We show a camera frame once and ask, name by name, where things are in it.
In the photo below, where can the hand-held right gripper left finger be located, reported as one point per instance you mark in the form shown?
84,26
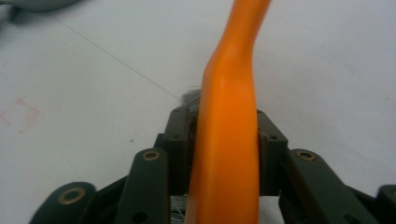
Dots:
179,149

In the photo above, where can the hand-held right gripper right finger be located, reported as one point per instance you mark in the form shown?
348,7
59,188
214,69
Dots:
271,149

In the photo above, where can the grey dustpan with orange edge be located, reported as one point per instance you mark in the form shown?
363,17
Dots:
37,4

